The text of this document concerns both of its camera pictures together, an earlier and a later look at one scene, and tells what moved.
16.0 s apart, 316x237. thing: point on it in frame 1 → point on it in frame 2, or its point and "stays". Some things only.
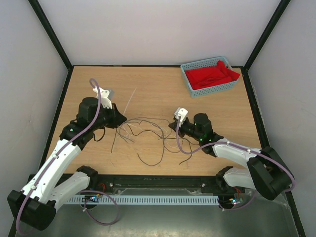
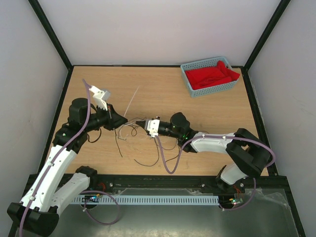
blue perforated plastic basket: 204,64 stays
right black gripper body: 186,128 → 147,132
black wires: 171,144 → 128,125
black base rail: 158,184 stays
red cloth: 203,77 stays
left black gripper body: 109,118 stays
